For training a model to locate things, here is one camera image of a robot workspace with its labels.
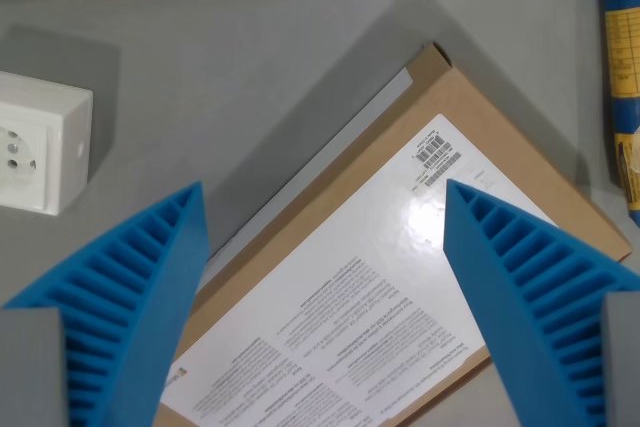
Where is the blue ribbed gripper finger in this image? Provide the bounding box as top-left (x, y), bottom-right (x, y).
top-left (443, 178), bottom-right (640, 427)
top-left (0, 181), bottom-right (211, 427)

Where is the brown cardboard box with label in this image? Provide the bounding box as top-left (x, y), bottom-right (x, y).
top-left (152, 42), bottom-right (634, 427)

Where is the blue roll with yellow label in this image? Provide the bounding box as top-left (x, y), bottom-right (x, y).
top-left (598, 0), bottom-right (640, 227)

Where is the white wall socket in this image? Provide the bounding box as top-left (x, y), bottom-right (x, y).
top-left (0, 71), bottom-right (95, 217)

